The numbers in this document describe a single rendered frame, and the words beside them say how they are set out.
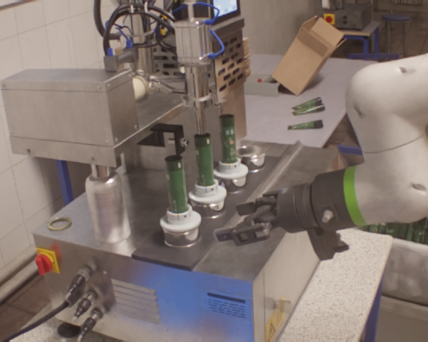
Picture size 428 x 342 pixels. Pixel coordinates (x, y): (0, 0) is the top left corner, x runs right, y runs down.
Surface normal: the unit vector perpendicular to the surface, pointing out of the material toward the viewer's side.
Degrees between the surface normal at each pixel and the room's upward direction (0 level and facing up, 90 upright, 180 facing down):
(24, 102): 90
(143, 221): 0
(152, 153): 90
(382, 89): 55
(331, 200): 66
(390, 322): 96
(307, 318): 0
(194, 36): 90
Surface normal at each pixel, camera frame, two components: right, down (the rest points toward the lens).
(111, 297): -0.44, 0.40
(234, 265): -0.08, -0.91
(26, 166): 0.89, 0.11
